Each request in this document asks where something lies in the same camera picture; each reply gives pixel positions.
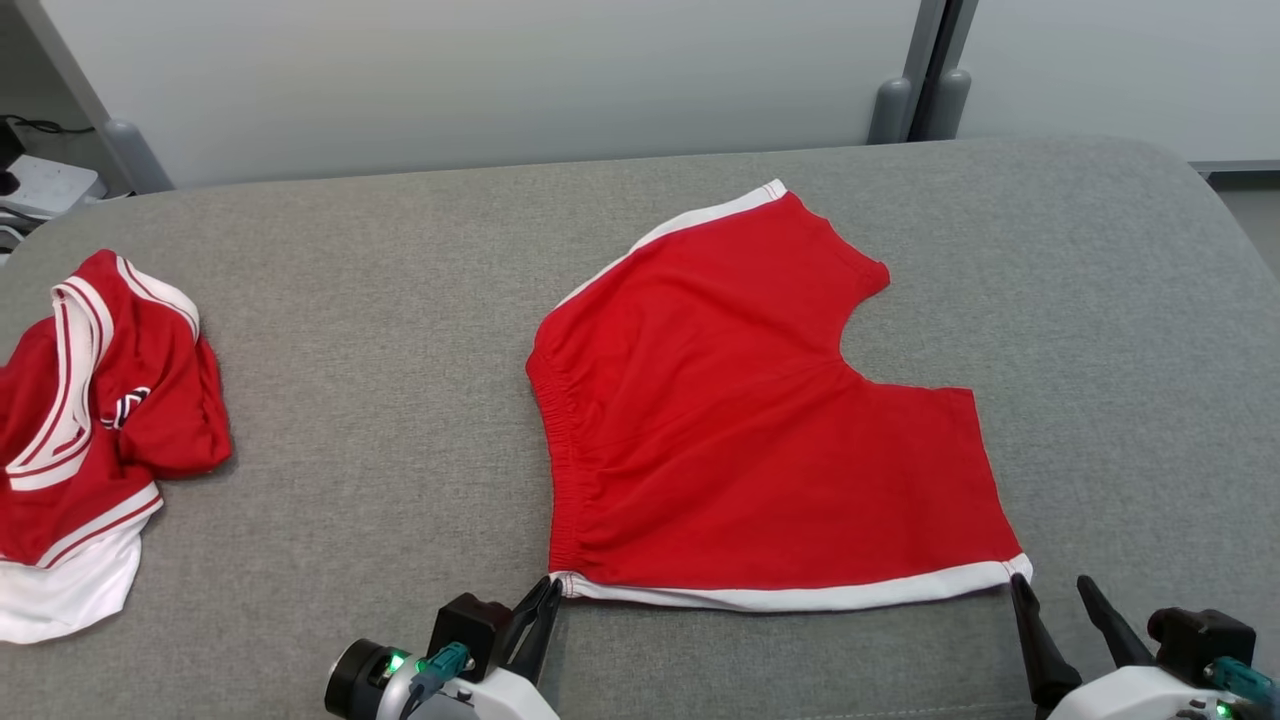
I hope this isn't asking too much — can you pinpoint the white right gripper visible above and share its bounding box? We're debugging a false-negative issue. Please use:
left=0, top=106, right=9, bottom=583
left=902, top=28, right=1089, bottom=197
left=1009, top=574, right=1280, bottom=720

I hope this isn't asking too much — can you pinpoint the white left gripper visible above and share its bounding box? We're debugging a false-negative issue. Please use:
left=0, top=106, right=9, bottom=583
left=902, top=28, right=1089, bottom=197
left=375, top=575, right=564, bottom=720

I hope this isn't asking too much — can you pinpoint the red basketball shorts white trim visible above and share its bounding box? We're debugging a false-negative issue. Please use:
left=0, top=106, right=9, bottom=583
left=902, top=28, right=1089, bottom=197
left=525, top=178, right=1034, bottom=613

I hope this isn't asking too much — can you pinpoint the red and white Bulls jersey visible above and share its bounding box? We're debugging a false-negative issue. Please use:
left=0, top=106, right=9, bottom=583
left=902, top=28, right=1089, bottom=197
left=0, top=248, right=234, bottom=644

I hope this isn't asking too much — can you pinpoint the white power strip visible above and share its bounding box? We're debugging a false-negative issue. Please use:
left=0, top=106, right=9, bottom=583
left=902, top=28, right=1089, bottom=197
left=0, top=155, right=107, bottom=223

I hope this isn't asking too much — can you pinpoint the black plug adapter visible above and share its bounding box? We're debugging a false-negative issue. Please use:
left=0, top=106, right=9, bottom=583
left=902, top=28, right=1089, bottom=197
left=0, top=120, right=27, bottom=197

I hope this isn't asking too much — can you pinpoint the teal camera cable connector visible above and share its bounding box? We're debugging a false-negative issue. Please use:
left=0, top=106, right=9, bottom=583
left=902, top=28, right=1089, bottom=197
left=1203, top=655, right=1280, bottom=706
left=405, top=642, right=473, bottom=701

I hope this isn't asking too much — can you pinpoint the grey partition post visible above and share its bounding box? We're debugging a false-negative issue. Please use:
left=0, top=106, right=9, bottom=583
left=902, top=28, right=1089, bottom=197
left=918, top=0, right=983, bottom=142
left=866, top=0, right=948, bottom=146
left=8, top=0, right=177, bottom=195

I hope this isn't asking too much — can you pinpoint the thin black adapter cable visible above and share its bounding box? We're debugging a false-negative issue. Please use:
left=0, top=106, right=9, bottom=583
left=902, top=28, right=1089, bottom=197
left=5, top=114, right=97, bottom=137

